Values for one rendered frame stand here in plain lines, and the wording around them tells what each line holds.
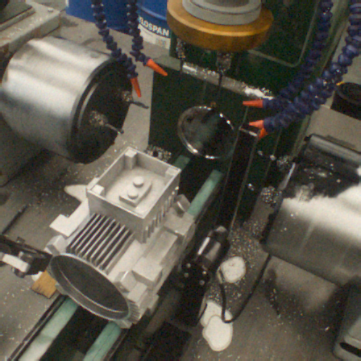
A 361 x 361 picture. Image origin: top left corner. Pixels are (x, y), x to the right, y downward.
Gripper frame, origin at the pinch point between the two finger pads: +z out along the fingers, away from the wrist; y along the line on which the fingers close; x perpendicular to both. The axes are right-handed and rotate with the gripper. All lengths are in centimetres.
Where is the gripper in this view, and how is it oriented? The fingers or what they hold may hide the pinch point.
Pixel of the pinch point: (35, 258)
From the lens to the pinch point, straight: 67.1
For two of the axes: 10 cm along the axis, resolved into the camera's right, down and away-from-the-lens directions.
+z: 1.4, 2.8, 9.5
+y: -8.8, -4.0, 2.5
